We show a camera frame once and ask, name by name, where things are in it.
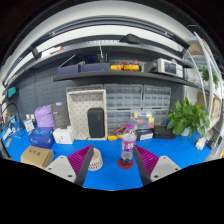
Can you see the yellow red multimeter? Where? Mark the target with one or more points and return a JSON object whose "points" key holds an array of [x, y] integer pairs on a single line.
{"points": [[116, 133]]}

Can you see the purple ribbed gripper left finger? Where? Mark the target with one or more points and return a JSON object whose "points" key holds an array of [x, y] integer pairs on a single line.
{"points": [[74, 167]]}

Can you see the small white box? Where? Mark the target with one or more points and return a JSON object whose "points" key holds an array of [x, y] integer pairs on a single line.
{"points": [[63, 136]]}

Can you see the dark blue storage box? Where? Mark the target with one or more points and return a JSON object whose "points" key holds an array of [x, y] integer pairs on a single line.
{"points": [[84, 63]]}

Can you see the grey drawer organiser cabinet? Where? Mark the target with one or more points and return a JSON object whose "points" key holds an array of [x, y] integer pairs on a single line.
{"points": [[121, 99], [157, 100]]}

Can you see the black rectangular speaker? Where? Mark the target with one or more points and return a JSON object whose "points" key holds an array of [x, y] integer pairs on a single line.
{"points": [[96, 122]]}

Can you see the brown cardboard box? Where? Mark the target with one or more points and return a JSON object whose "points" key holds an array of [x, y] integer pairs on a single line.
{"points": [[36, 156]]}

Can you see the yellow tool on shelf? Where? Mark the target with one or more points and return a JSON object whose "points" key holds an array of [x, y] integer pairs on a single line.
{"points": [[124, 66]]}

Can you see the dark wall shelf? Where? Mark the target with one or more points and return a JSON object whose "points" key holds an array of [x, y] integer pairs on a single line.
{"points": [[121, 77]]}

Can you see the green potted plant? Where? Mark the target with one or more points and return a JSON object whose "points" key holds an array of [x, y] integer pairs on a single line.
{"points": [[185, 115]]}

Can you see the black box with white label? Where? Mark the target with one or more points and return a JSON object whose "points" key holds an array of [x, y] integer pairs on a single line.
{"points": [[144, 134]]}

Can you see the small white adapter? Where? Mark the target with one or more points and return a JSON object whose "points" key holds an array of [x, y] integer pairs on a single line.
{"points": [[200, 143]]}

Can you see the white pegboard tray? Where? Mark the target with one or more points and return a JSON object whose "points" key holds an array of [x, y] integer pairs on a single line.
{"points": [[79, 102]]}

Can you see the clear box of coloured parts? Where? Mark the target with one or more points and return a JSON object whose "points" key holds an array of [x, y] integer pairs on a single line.
{"points": [[142, 120]]}

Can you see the grey drawer organiser cabinet right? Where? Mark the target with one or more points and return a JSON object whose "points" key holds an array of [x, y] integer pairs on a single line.
{"points": [[157, 100]]}

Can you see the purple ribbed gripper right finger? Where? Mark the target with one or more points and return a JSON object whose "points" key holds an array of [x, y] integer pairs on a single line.
{"points": [[151, 167]]}

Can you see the grey electronic instrument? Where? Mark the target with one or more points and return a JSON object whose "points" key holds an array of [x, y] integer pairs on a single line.
{"points": [[164, 66]]}

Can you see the white shelving rack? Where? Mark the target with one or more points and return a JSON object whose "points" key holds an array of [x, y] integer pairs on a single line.
{"points": [[208, 78]]}

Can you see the purple plastic bag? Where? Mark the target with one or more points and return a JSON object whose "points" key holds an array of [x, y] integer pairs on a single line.
{"points": [[44, 117]]}

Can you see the dark grey upright box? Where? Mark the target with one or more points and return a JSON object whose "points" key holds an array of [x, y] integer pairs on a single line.
{"points": [[60, 115]]}

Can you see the red round coaster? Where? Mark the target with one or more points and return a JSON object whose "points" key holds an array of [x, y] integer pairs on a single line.
{"points": [[122, 166]]}

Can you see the blue cardboard box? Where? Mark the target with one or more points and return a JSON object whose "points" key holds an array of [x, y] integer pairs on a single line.
{"points": [[41, 137]]}

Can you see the beige woven cup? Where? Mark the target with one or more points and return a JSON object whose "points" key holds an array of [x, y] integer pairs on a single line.
{"points": [[96, 162]]}

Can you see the grey drawer organiser cabinet left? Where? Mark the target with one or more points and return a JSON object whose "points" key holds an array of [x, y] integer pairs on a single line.
{"points": [[121, 99]]}

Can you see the plastic bottle with purple label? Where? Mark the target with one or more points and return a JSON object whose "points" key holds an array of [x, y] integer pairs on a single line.
{"points": [[129, 137]]}

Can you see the flat black case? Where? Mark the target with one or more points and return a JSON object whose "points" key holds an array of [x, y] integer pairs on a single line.
{"points": [[161, 132]]}

